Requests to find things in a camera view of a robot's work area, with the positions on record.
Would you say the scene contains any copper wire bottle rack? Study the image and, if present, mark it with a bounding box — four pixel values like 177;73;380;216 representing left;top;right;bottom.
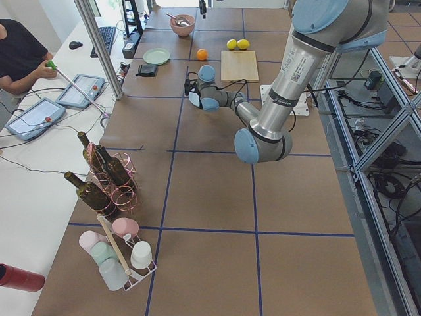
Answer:
89;144;138;214

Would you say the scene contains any black computer mouse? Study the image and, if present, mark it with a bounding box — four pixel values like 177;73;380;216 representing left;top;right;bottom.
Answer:
68;41;83;50

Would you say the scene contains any aluminium frame post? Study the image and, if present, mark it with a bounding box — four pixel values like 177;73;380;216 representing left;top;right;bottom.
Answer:
74;0;124;100

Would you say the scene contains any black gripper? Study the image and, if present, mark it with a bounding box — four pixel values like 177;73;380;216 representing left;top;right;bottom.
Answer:
199;0;207;18

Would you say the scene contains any pink cup top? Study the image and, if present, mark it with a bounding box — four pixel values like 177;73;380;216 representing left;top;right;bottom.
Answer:
112;217;139;238

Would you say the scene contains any dark wine bottle front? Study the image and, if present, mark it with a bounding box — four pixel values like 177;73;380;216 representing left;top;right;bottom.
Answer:
64;171;118;219

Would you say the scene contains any grey blue cup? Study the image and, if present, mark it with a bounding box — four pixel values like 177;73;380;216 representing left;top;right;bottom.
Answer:
99;258;128;291

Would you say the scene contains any dark wine bottle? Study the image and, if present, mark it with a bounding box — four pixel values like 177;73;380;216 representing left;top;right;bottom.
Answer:
64;171;118;219
96;144;135;188
77;132;103;174

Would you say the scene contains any green plate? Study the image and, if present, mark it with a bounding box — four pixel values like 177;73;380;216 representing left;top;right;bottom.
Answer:
143;48;170;65

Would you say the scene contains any teach pendant far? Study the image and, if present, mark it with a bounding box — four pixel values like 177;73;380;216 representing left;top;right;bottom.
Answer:
55;74;106;111

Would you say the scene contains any pink bowl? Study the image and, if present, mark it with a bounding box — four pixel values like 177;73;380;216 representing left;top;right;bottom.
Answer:
170;14;195;37

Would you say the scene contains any white cup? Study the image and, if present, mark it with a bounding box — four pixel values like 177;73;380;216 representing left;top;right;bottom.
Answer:
130;240;152;269

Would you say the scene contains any teach pendant near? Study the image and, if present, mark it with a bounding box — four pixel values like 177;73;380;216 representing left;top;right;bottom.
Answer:
5;98;66;141

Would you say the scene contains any metal ice scoop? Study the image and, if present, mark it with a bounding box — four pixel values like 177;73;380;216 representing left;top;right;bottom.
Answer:
165;13;191;26

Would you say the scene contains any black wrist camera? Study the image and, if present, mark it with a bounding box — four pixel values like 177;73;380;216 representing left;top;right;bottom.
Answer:
184;72;199;97

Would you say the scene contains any white wire cup rack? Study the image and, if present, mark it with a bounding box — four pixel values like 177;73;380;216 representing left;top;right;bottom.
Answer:
97;216;157;291

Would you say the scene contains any pink cup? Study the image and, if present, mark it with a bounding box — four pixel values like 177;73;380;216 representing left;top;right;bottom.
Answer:
78;230;108;254
112;217;139;238

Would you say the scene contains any orange fruit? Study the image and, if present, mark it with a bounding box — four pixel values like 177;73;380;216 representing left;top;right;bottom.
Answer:
196;49;208;61

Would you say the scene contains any dark wine bottle back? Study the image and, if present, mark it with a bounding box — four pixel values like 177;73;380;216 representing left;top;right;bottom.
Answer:
77;132;103;174

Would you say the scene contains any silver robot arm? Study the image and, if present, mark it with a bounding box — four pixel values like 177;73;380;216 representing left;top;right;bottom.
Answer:
185;0;389;164

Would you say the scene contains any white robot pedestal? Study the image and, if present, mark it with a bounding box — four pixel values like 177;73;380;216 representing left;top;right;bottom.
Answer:
260;85;310;117

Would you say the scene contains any pink cup left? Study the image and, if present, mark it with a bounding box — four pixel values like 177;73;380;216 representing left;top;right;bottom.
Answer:
78;230;108;254

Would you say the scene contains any green cup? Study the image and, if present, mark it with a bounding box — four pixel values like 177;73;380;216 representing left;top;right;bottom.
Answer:
89;242;118;266

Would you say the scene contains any person in black shirt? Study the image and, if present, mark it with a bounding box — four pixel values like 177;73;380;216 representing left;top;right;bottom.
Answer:
1;19;57;95

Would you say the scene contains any dark wine bottle middle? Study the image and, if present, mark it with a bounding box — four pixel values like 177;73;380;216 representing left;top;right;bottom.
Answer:
96;144;135;188

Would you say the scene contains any grey folded cloth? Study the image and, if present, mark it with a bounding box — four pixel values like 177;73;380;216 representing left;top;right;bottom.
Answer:
136;64;158;77

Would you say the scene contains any green handled reach stick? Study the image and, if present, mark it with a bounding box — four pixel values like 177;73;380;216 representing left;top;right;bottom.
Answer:
46;60;110;119

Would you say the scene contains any teach pendant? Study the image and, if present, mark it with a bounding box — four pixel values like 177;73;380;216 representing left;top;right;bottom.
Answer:
5;98;66;141
55;74;106;111

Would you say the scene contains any yellow lemon far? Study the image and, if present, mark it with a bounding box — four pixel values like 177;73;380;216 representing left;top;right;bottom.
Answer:
226;39;237;51

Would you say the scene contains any yellow lemon near board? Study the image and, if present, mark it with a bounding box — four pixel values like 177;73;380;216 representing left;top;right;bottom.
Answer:
237;39;250;50

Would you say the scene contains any wooden cutting board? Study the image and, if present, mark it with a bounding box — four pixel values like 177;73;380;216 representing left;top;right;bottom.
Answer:
220;50;259;82

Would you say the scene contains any black computer box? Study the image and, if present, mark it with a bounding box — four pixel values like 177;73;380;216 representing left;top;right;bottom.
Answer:
122;32;141;59

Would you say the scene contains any black keyboard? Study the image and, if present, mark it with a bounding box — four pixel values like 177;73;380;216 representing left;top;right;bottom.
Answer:
98;26;116;54

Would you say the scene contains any red cylinder bottle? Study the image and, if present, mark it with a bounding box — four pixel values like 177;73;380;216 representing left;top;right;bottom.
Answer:
1;263;45;292

